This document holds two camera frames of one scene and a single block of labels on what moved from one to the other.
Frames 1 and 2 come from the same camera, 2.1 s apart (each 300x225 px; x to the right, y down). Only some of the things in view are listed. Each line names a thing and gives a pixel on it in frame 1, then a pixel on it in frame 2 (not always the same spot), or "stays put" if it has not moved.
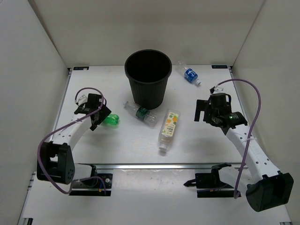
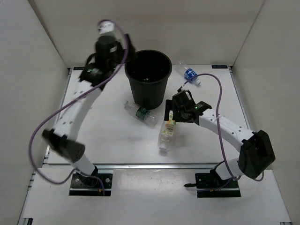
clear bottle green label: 149,117 stays put
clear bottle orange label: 169,126 stays put
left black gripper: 104,112 to 131,54
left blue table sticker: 81,68 stays put
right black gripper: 204,106 to 172,105
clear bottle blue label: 189,74 stays put
